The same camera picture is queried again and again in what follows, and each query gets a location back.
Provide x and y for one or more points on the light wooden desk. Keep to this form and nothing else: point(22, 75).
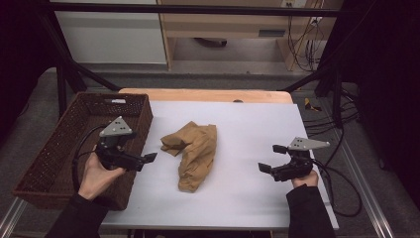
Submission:
point(224, 24)

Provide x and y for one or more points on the yellow and black floor object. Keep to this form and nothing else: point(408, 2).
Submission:
point(310, 105)

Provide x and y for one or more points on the white cabinet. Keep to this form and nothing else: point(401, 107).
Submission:
point(112, 36)

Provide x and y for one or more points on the person's right hand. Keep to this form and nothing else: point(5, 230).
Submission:
point(307, 181)

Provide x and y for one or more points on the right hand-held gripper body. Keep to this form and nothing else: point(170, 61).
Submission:
point(295, 167)

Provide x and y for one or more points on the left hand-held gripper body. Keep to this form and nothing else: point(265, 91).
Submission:
point(115, 155)

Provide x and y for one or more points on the wooden table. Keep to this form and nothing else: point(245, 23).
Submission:
point(204, 95)

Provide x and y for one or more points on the brown wicker basket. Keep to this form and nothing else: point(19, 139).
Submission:
point(49, 165)

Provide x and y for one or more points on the tan cloth garment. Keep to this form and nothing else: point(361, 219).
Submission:
point(196, 155)

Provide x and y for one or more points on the white basket label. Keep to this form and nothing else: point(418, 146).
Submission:
point(119, 101)

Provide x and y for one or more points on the aluminium rail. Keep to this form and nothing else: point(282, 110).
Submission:
point(10, 218)
point(366, 185)

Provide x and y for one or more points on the black metal frame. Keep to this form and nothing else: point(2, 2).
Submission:
point(198, 9)

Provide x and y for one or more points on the white board table cover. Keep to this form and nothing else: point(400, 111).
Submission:
point(251, 132)

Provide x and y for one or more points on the person's left hand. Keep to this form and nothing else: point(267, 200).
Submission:
point(97, 180)

